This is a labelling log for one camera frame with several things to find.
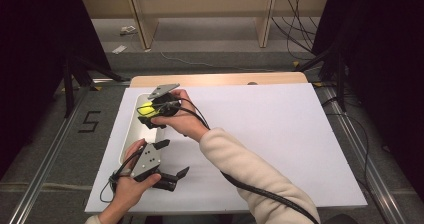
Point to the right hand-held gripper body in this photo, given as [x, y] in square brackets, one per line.
[165, 105]

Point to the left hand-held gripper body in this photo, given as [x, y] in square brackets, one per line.
[146, 162]

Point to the yellow tennis ball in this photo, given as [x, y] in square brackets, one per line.
[146, 110]

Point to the white oblong tray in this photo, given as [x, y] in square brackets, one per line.
[143, 135]

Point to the person's right hand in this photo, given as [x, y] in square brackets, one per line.
[186, 120]

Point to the person's left hand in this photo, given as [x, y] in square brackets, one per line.
[128, 190]

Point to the flat white floor strip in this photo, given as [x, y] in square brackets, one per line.
[119, 49]

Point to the small white floor device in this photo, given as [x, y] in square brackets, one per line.
[128, 30]

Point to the black tripod stand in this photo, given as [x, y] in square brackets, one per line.
[338, 70]
[68, 84]

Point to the white foam board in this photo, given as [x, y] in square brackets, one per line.
[266, 134]

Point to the light wooden shelf unit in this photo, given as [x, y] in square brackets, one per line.
[200, 4]

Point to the black curtain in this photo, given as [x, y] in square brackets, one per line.
[383, 50]
[30, 50]

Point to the metal floor rail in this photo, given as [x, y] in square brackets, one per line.
[46, 160]
[363, 157]

